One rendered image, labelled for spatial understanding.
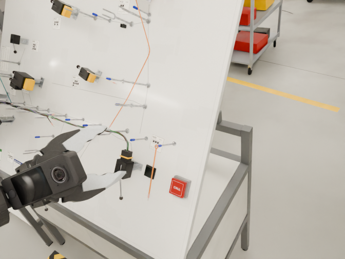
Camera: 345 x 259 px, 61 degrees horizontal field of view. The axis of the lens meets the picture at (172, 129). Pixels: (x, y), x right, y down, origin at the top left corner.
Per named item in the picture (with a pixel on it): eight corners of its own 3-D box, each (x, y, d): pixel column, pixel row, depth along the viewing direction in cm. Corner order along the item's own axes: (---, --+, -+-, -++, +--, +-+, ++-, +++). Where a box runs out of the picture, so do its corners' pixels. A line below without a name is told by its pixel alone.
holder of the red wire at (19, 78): (30, 68, 132) (6, 65, 123) (47, 79, 126) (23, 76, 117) (27, 78, 134) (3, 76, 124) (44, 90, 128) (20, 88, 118)
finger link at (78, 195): (99, 171, 50) (47, 174, 45) (104, 169, 49) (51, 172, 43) (102, 199, 49) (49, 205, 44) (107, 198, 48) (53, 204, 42)
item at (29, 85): (32, 78, 121) (25, 78, 118) (35, 80, 120) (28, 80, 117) (30, 88, 122) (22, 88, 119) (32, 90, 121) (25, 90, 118)
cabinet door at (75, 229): (99, 253, 156) (73, 209, 131) (37, 213, 182) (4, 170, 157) (102, 250, 157) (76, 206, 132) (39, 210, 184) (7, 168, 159)
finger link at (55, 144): (70, 124, 49) (28, 158, 43) (74, 122, 48) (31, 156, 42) (89, 145, 50) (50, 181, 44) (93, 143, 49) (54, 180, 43)
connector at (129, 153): (123, 162, 98) (119, 163, 96) (126, 148, 98) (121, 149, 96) (130, 165, 97) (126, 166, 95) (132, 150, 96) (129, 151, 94)
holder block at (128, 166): (121, 172, 100) (113, 174, 97) (125, 157, 99) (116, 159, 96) (130, 177, 98) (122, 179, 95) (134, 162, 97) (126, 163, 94)
